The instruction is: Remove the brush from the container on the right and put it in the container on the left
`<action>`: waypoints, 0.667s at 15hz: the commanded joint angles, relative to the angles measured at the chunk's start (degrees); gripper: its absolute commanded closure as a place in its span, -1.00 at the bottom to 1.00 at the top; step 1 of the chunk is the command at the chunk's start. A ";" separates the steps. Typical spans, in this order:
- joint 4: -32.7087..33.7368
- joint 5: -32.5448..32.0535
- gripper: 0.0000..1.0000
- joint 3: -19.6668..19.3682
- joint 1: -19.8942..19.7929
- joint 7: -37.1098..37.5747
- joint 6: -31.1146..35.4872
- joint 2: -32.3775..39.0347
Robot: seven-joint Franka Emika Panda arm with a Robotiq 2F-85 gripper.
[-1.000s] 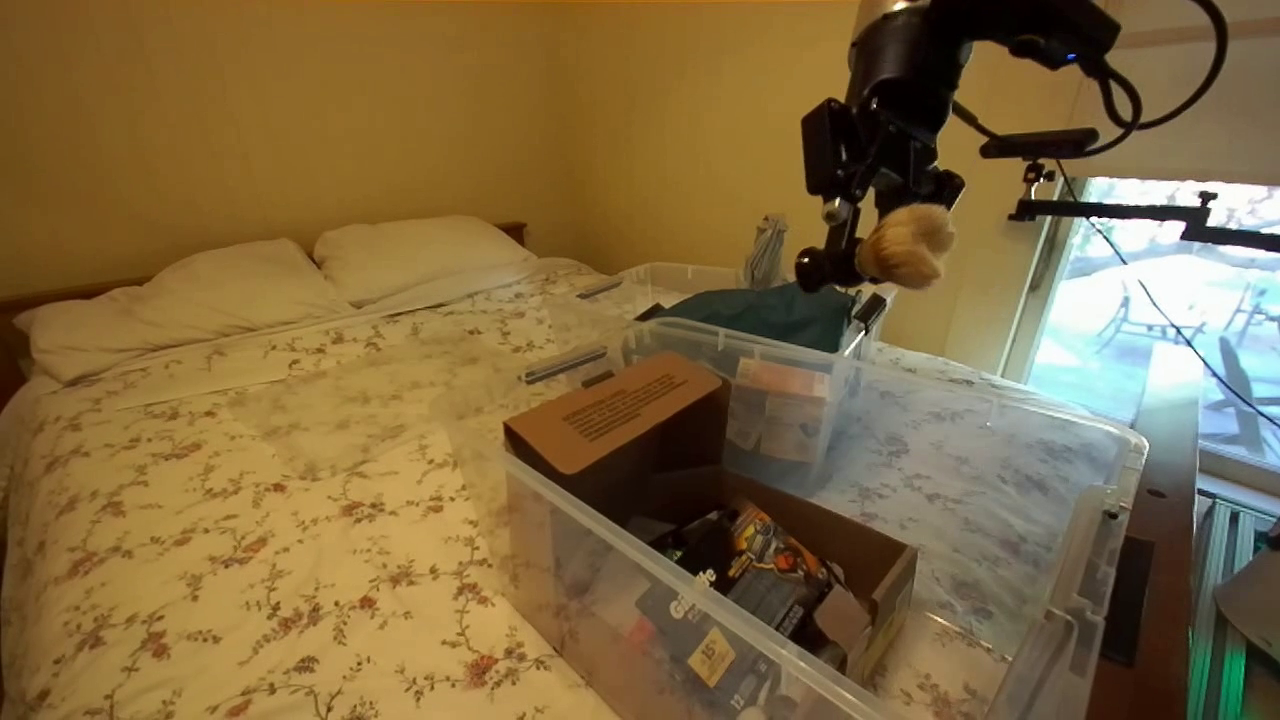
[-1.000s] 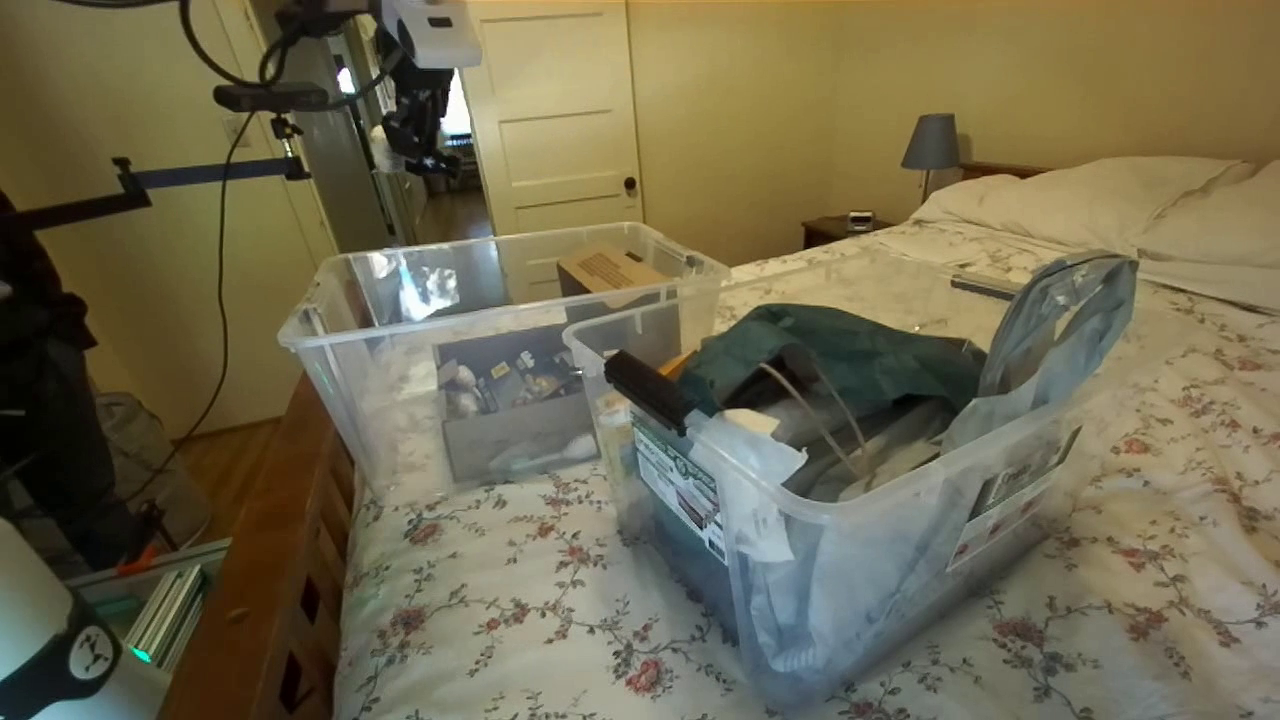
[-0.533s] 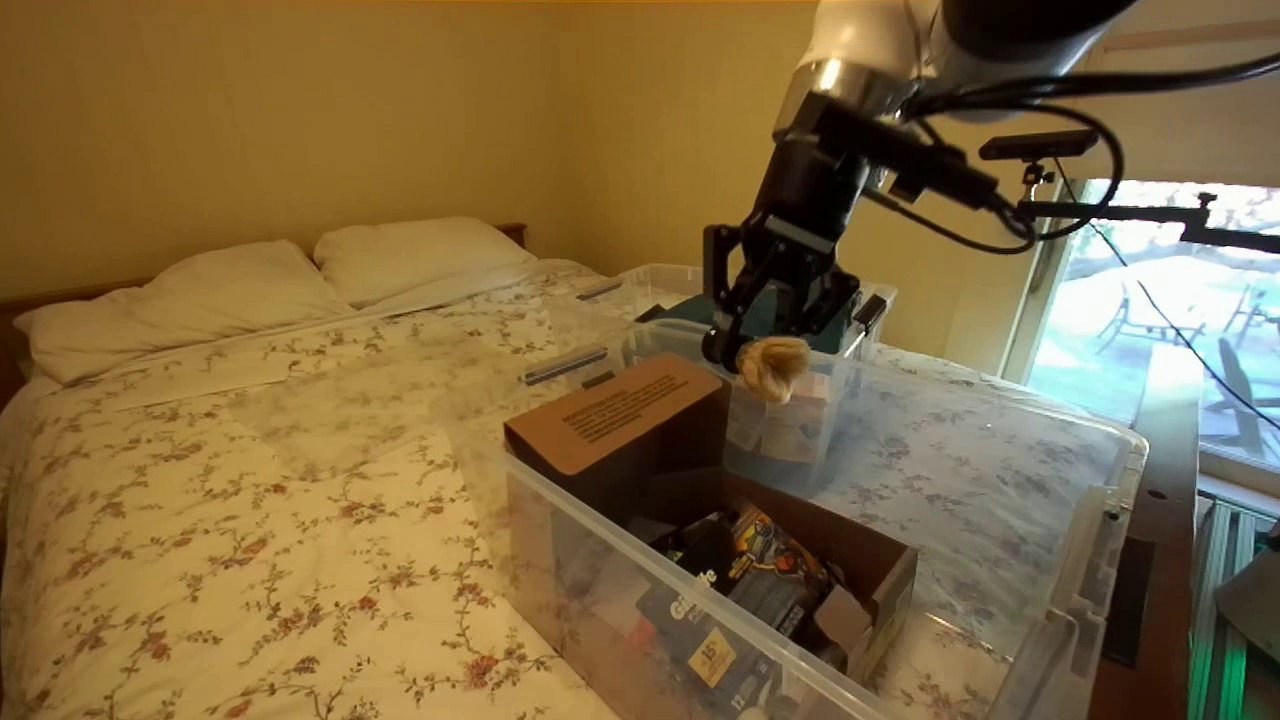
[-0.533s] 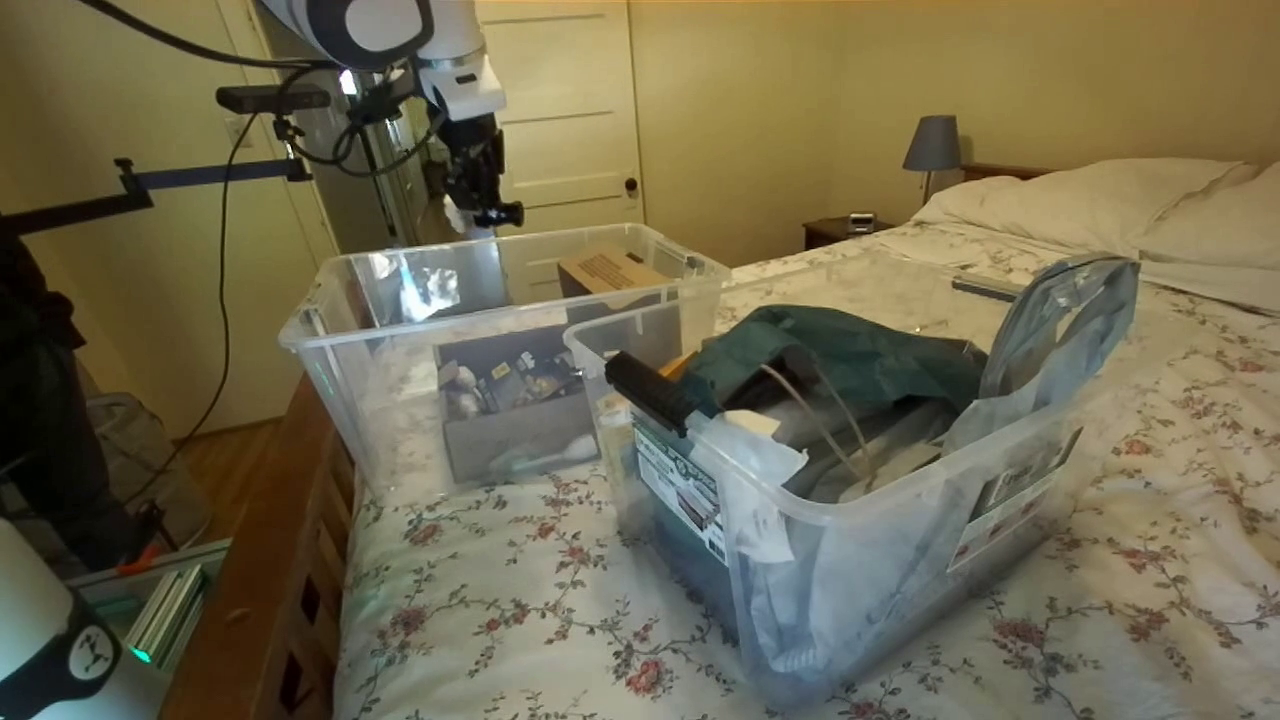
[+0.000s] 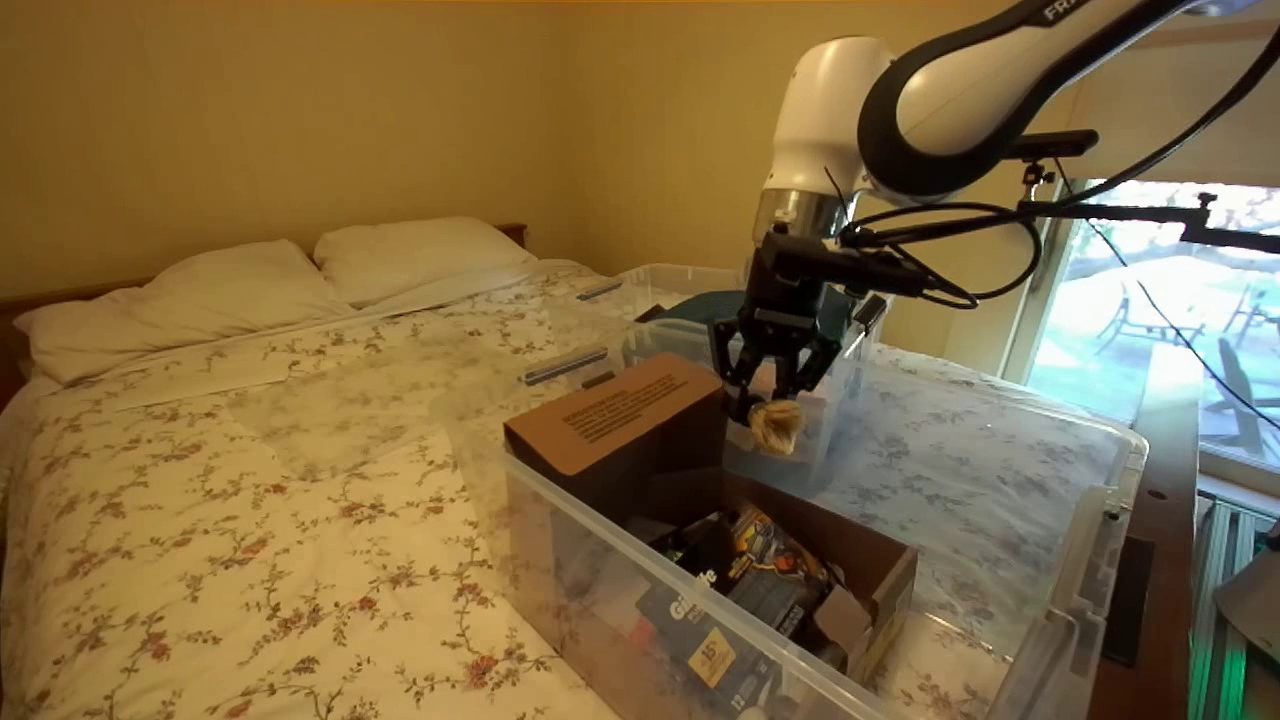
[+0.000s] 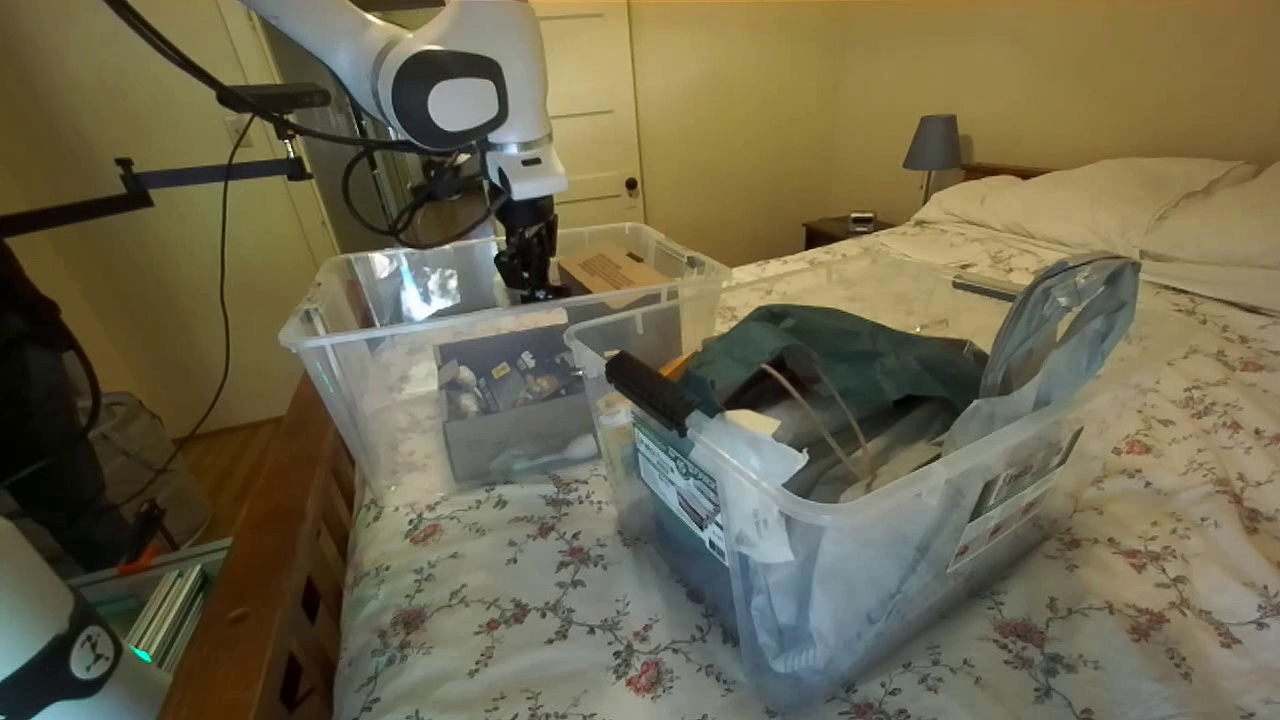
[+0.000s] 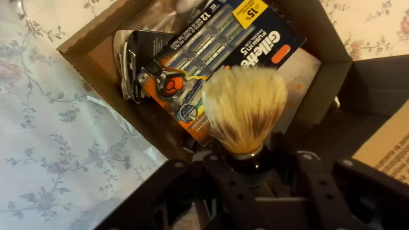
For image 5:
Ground orange black packaged item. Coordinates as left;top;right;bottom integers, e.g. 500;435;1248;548
723;503;838;591

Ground white radiator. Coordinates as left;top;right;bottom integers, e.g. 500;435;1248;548
1187;475;1280;720

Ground dark package yellow label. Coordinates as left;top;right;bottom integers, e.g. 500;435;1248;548
635;585;791;711

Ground teal folded cloth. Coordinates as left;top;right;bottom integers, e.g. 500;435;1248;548
657;285;864;352

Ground bright window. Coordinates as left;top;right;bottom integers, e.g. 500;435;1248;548
1020;174;1280;472

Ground white pillow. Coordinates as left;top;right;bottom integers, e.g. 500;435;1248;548
10;235;358;389
313;213;541;320

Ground clear plastic storage bin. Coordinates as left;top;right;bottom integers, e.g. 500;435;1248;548
500;349;1152;720
611;270;899;501

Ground flat labelled cardboard box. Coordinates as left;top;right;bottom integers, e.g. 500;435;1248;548
500;352;731;523

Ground black camera boom stand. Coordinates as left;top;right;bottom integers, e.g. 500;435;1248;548
1014;124;1280;261

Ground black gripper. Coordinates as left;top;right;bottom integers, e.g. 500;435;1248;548
706;230;855;413

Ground black cylindrical handle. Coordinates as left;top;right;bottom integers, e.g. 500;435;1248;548
853;291;891;344

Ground open brown cardboard box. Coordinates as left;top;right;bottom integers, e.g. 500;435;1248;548
584;464;925;691

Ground floral bedspread bed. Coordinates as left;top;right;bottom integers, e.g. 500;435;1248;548
0;256;1152;720

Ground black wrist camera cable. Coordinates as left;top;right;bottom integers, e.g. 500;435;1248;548
836;195;1046;304

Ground black hanging cable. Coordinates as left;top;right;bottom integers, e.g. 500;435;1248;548
1088;215;1280;435

